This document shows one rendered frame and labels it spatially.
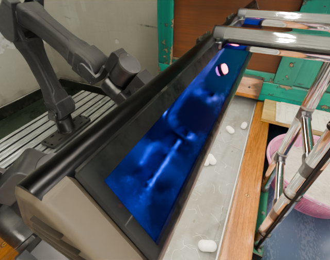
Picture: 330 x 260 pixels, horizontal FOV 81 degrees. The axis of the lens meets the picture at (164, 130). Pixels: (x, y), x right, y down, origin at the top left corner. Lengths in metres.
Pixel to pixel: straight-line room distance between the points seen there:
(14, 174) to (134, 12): 1.76
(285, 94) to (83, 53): 0.71
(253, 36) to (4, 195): 0.30
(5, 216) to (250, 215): 0.42
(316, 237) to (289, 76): 0.51
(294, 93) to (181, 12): 0.53
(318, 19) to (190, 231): 0.43
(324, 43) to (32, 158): 0.30
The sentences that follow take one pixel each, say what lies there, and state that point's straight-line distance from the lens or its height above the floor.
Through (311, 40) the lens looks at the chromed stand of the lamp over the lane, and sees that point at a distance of 0.24.
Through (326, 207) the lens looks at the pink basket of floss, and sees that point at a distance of 0.58.
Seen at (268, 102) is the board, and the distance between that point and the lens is 0.85.
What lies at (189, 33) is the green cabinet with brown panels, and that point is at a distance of 0.88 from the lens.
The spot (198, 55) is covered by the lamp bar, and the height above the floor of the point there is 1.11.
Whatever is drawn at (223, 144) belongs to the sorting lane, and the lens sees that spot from 0.65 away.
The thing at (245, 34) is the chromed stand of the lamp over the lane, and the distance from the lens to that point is 0.24.
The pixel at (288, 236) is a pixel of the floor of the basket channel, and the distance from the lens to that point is 0.61.
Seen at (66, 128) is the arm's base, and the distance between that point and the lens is 0.82.
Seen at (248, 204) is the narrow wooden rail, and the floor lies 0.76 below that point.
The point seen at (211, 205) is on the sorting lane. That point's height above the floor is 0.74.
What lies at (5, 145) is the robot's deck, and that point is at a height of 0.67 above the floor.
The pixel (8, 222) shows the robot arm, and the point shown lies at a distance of 0.30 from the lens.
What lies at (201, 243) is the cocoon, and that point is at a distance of 0.44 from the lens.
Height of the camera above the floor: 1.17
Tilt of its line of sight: 39 degrees down
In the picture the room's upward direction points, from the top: straight up
